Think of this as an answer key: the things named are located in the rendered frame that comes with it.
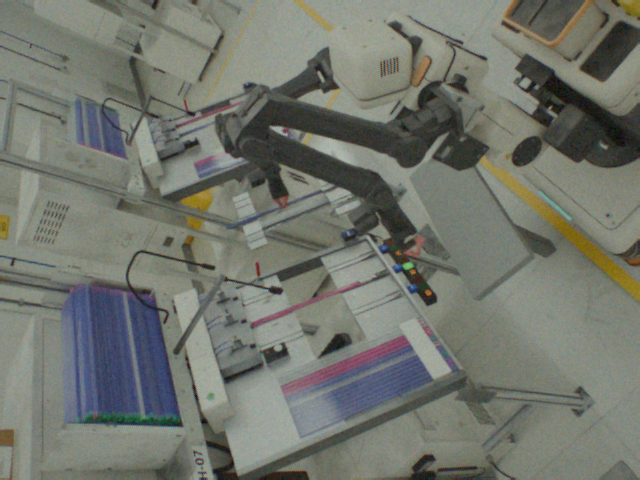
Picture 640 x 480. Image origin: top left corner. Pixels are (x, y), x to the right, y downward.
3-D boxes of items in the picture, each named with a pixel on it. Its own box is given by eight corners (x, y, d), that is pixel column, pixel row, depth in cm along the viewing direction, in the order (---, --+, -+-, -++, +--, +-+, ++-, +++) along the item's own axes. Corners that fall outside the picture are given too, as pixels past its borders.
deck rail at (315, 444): (462, 381, 162) (463, 370, 158) (466, 386, 160) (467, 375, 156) (241, 479, 149) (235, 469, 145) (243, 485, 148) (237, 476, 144)
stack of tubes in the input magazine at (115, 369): (154, 295, 181) (73, 280, 166) (181, 420, 145) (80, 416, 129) (140, 321, 186) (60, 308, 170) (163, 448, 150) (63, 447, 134)
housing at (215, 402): (206, 312, 198) (194, 287, 188) (240, 424, 163) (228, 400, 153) (185, 320, 196) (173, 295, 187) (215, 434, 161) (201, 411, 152)
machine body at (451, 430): (436, 318, 261) (341, 297, 224) (526, 442, 211) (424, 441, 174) (362, 403, 285) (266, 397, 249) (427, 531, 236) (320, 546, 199)
